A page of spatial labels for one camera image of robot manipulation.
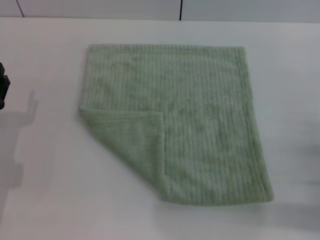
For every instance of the black vertical wall strip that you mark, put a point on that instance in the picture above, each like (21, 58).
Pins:
(180, 10)

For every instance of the light green ribbed towel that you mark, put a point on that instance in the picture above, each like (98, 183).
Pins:
(200, 112)

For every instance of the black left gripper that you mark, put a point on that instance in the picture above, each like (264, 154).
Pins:
(3, 85)

